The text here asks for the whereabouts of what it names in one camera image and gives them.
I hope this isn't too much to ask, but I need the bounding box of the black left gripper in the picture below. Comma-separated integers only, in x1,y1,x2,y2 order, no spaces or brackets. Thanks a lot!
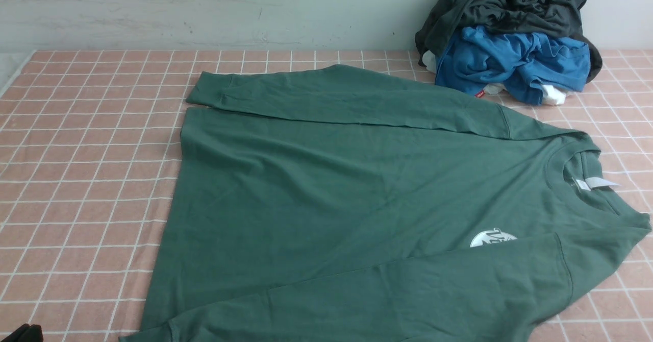
2,324,44,342

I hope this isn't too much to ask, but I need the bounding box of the blue crumpled garment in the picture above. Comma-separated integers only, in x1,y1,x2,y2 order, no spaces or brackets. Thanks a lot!
435,25,591,106

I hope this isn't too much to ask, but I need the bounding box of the green long sleeve shirt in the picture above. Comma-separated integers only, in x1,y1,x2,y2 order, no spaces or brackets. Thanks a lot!
121,65,651,341

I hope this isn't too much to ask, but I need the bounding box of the dark grey crumpled garment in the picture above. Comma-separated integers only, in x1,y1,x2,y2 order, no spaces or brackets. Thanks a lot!
415,0,602,82

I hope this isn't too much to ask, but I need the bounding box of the pink checkered tablecloth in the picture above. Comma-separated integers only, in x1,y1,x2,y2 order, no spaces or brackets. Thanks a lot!
1,51,652,341

